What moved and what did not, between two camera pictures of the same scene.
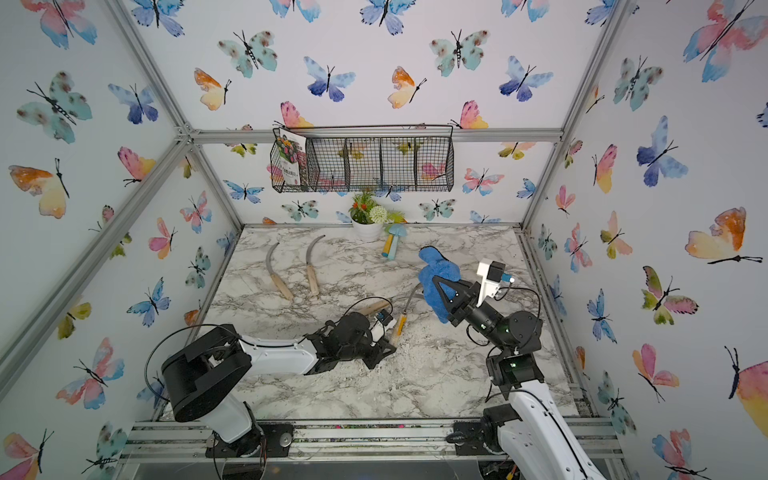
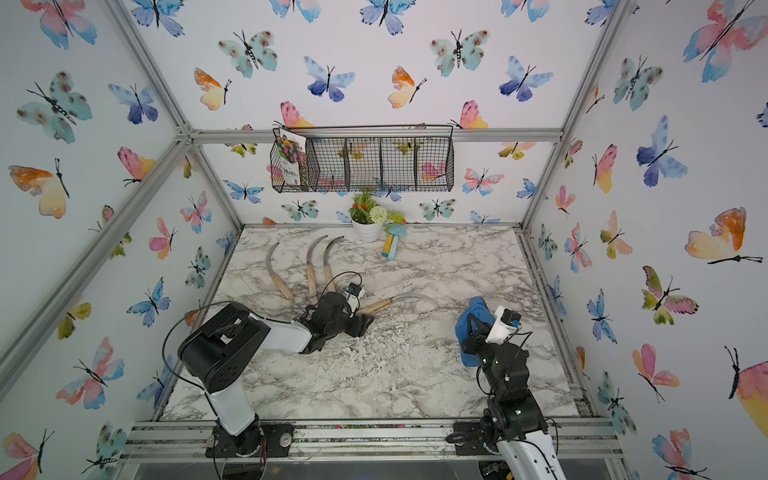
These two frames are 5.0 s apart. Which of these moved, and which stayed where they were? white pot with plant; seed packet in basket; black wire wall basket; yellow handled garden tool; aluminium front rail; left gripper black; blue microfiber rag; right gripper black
Moved: left gripper black; blue microfiber rag; right gripper black
Stayed: seed packet in basket; yellow handled garden tool; black wire wall basket; aluminium front rail; white pot with plant
